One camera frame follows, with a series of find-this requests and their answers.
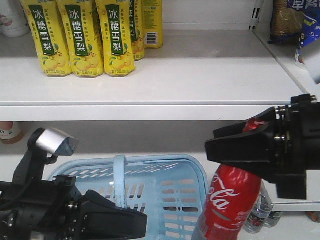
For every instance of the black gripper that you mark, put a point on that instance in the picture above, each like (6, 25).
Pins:
(45, 210)
(249, 145)

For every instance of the red coca cola bottle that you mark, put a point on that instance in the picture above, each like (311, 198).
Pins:
(232, 195)

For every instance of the clear water bottle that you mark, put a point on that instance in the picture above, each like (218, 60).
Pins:
(260, 212)
(273, 219)

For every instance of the blue cookie cup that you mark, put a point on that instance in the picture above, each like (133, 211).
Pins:
(307, 54)

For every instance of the light blue plastic basket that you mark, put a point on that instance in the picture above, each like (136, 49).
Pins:
(170, 189)

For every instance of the orange C100 drink bottle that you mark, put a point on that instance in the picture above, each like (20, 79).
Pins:
(10, 132)

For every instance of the brown cracker package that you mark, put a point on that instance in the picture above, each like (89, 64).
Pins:
(286, 22)

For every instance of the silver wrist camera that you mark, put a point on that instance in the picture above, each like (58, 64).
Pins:
(53, 141)

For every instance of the white peach drink bottle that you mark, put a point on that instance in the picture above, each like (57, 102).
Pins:
(13, 22)

